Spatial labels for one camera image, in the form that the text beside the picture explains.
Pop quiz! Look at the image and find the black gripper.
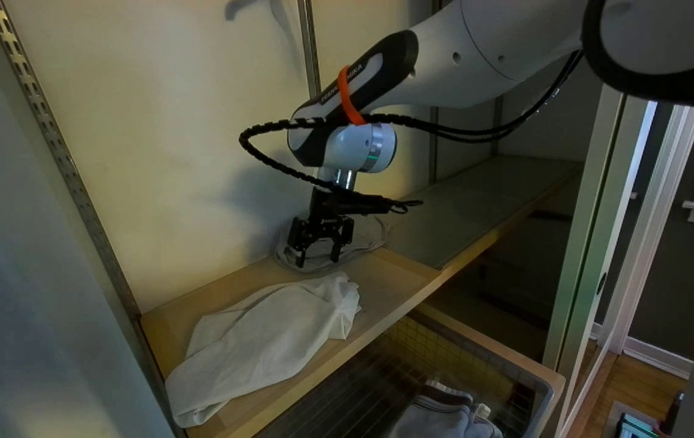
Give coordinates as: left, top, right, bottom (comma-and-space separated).
285, 187, 359, 270

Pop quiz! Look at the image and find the light grey cloth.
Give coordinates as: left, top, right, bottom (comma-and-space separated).
163, 270, 364, 430

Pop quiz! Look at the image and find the wooden shelf board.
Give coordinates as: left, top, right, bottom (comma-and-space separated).
137, 240, 445, 438

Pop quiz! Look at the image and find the white towel with dark stripe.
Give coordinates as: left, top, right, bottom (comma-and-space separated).
386, 377, 506, 438

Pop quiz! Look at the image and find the teal object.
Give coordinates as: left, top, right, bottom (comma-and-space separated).
615, 411, 663, 438

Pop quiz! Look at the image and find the narrow orange cable strap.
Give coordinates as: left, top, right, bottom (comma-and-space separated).
333, 66, 371, 130

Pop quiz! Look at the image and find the wire mesh basket drawer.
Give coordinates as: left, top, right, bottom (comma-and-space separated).
256, 312, 568, 438

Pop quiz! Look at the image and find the slotted metal shelf rail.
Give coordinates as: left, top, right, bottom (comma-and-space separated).
296, 0, 327, 105
0, 0, 190, 438

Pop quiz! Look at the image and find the white door frame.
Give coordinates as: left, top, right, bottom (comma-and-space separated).
560, 100, 694, 438

